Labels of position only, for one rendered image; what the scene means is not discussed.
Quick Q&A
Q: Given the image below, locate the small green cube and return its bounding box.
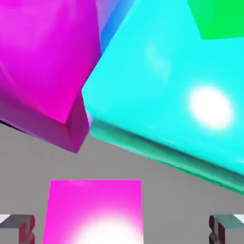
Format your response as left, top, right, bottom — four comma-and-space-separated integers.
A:
186, 0, 244, 41

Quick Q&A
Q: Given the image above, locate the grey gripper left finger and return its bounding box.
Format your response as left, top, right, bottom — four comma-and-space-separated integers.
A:
0, 214, 36, 244

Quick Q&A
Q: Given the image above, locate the small magenta cube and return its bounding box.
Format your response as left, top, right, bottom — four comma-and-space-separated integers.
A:
42, 179, 144, 244

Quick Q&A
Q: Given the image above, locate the large blue box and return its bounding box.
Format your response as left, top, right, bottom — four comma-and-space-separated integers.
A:
95, 0, 137, 54

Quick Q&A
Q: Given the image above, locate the large magenta box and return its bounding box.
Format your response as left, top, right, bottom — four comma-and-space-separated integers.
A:
0, 0, 102, 154

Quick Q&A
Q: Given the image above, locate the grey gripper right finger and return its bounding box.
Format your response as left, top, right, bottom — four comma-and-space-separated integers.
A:
208, 214, 244, 244

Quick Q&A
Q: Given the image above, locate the large cyan box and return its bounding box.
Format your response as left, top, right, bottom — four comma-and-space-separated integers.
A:
81, 0, 244, 195

